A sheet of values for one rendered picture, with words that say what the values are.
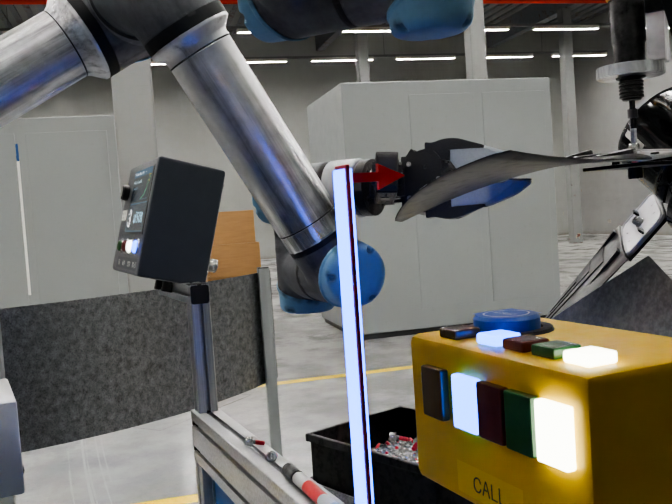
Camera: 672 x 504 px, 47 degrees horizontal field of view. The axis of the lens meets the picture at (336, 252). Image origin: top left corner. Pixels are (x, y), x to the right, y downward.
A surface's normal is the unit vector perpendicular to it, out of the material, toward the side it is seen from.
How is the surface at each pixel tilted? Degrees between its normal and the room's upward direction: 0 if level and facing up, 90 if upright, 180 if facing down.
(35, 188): 90
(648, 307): 55
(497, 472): 90
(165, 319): 90
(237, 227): 90
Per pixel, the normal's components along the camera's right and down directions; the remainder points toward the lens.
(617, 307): -0.45, -0.50
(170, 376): 0.73, -0.01
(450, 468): -0.91, 0.08
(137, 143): 0.25, 0.04
